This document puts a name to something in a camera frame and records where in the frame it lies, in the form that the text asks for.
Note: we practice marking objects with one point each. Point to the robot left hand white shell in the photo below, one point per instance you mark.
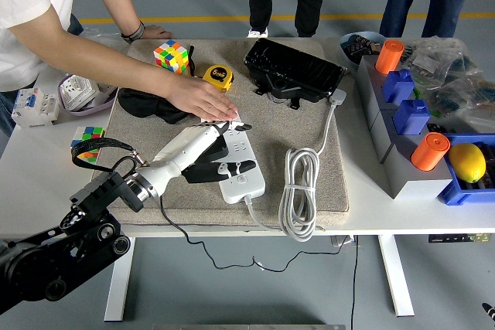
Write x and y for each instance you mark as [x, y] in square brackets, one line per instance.
[185, 148]

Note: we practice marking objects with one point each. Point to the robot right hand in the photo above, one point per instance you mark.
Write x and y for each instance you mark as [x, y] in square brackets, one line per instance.
[490, 310]

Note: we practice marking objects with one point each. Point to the person's left hand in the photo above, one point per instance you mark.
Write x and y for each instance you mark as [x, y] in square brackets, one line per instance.
[154, 32]

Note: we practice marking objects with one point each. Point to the person's right hand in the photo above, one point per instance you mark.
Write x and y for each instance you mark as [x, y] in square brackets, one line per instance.
[201, 100]

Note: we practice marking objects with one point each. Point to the black power adapter plug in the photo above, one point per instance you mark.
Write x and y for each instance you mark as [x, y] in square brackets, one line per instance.
[221, 148]

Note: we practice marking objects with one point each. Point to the white power strip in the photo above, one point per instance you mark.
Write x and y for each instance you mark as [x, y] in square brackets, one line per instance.
[253, 191]

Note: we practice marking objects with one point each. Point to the person's right forearm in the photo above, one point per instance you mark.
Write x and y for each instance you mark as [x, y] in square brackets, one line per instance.
[135, 73]

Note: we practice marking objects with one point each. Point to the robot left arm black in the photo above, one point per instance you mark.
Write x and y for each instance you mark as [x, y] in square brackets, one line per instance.
[100, 196]

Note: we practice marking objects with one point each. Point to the dark wristband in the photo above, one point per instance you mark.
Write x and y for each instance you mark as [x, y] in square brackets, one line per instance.
[133, 31]

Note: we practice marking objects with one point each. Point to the multicolour puzzle cube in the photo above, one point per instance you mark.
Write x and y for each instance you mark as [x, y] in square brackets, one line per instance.
[89, 135]
[170, 55]

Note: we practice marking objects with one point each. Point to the large yellow tape measure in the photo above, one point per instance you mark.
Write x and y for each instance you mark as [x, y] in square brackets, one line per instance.
[217, 77]

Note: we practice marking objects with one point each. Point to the clear bag of screws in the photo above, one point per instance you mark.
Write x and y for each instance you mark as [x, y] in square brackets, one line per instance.
[104, 38]

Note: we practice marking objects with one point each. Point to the black fabric pouch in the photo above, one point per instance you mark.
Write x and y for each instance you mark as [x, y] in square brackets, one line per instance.
[143, 102]

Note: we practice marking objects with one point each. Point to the small white socket panel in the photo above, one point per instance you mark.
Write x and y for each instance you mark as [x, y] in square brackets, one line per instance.
[104, 90]

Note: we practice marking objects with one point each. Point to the grey-brown mat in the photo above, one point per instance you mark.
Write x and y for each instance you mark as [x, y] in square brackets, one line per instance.
[270, 133]

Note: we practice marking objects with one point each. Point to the black table control panel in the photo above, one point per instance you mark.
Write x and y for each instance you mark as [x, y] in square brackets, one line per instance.
[444, 238]

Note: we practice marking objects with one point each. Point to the large white socket panel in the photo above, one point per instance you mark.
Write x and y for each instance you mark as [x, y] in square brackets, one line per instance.
[77, 90]

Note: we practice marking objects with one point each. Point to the black wrapped device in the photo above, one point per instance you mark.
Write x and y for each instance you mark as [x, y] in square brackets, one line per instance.
[294, 69]

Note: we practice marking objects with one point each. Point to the purple tray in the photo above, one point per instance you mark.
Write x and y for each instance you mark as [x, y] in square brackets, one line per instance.
[93, 109]

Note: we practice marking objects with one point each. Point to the white table leg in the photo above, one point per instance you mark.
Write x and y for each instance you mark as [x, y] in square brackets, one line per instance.
[396, 279]
[120, 287]

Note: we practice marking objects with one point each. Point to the blue plastic bin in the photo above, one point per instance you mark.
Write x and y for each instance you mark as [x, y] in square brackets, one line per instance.
[452, 194]

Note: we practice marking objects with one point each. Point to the white circuit breaker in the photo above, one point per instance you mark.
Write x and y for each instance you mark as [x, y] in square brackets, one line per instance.
[33, 107]

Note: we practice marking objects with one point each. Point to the yellow lemon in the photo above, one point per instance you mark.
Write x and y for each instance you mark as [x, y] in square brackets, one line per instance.
[466, 162]

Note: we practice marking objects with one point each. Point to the light blue bowl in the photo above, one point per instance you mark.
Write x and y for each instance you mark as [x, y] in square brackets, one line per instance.
[346, 55]

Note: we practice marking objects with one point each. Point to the grey box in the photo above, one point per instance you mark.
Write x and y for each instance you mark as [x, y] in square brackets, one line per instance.
[369, 86]
[406, 183]

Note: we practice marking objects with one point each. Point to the black circuit boards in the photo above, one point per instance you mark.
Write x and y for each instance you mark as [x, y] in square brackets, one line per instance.
[359, 46]

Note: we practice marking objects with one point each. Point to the orange cylinder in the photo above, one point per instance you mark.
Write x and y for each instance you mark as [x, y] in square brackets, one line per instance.
[388, 56]
[429, 151]

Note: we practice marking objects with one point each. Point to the small black parts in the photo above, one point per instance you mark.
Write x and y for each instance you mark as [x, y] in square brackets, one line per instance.
[437, 128]

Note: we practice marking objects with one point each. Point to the blue plastic block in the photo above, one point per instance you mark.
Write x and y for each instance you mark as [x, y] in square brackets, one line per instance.
[398, 86]
[412, 116]

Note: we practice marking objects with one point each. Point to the green plastic part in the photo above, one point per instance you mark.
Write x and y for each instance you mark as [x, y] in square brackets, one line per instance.
[435, 114]
[416, 93]

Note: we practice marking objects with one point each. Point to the clear bag of electronic parts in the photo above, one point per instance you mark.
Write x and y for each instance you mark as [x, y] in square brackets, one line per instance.
[444, 59]
[464, 98]

